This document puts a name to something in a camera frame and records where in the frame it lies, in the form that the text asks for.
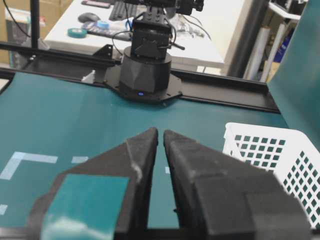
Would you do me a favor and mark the white perforated plastic basket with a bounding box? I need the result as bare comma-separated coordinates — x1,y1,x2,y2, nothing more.
223,122,320,230

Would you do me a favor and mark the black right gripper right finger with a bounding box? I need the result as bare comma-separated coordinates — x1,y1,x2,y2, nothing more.
163,130,312,240

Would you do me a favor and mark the teal backdrop panel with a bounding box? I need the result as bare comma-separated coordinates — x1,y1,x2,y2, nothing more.
268,0,320,143

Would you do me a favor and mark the teal tape roll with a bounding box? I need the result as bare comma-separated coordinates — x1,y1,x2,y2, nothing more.
67,28,87,39

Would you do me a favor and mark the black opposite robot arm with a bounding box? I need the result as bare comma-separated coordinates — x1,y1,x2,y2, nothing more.
27,0,312,240

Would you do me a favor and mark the white desk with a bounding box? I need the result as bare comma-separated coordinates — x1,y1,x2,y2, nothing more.
43,0,248,70

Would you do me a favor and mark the black aluminium frame rail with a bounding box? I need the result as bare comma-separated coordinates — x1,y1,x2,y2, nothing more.
0,42,280,114

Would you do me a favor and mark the black keyboard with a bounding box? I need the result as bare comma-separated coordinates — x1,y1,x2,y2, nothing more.
108,1,147,21

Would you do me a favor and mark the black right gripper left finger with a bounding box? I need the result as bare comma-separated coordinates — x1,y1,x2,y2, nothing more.
27,127,158,240

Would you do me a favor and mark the black vertical pole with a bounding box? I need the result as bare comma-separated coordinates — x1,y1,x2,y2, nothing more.
30,0,40,49

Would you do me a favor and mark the black computer mouse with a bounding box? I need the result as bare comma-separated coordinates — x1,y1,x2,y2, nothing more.
77,12,101,23

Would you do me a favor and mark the cardboard box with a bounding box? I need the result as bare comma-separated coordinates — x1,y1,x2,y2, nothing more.
0,0,73,63

